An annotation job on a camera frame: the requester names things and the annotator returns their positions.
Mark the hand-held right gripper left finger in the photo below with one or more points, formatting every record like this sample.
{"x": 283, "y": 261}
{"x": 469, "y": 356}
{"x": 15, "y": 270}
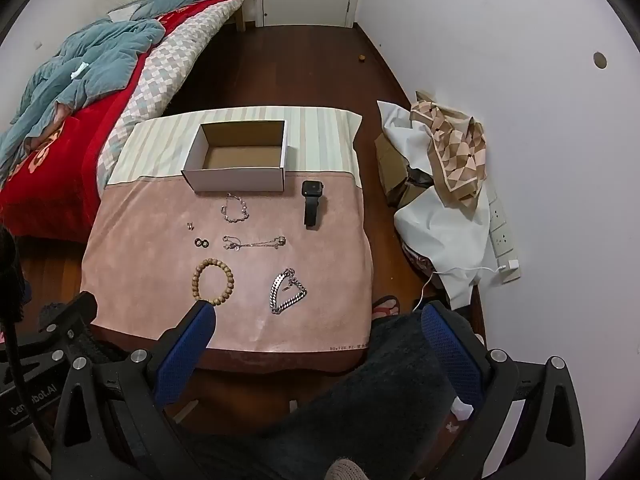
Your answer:
{"x": 185, "y": 355}

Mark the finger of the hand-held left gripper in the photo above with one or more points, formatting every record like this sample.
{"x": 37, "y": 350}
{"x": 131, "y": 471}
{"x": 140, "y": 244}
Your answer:
{"x": 70, "y": 320}

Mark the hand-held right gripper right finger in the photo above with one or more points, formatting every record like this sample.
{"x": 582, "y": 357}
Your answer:
{"x": 450, "y": 355}

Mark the white cardboard box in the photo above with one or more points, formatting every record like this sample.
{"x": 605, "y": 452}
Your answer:
{"x": 235, "y": 182}

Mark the person's left leg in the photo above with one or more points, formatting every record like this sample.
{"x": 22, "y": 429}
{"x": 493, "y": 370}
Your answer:
{"x": 9, "y": 270}

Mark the pink slipper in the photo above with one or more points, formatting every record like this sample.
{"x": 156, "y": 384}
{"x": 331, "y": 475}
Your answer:
{"x": 386, "y": 306}

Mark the pink striped tablecloth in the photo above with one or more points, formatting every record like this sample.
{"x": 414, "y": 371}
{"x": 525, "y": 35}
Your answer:
{"x": 150, "y": 260}

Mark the white charger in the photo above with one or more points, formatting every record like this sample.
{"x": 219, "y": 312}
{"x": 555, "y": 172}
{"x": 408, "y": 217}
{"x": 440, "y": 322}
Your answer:
{"x": 511, "y": 269}

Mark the beige fuzzy object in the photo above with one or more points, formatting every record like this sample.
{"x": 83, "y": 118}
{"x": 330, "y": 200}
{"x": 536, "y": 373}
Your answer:
{"x": 345, "y": 470}

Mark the bed with red blanket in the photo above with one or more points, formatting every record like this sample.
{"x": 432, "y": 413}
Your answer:
{"x": 65, "y": 160}

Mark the brown cardboard boxes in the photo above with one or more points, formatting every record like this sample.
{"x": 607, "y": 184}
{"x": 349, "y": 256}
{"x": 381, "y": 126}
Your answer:
{"x": 395, "y": 170}

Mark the brown patterned scarf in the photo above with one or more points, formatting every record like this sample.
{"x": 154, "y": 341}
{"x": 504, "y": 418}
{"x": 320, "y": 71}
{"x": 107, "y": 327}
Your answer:
{"x": 457, "y": 155}

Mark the white paper tag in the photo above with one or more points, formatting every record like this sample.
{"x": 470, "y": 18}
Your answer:
{"x": 79, "y": 71}

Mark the checked bed sheet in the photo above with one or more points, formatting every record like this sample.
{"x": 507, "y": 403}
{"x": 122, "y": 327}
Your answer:
{"x": 160, "y": 75}

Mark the blue-grey quilt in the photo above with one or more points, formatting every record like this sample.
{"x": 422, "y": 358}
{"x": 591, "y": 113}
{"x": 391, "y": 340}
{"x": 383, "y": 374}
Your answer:
{"x": 100, "y": 60}

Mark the wooden bed leg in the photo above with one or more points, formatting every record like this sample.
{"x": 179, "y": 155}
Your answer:
{"x": 245, "y": 15}

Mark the white wall sockets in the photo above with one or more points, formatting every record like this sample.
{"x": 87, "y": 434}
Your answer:
{"x": 501, "y": 225}

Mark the round wall hole cover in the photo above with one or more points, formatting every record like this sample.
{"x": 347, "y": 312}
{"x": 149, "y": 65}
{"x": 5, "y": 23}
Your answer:
{"x": 600, "y": 60}

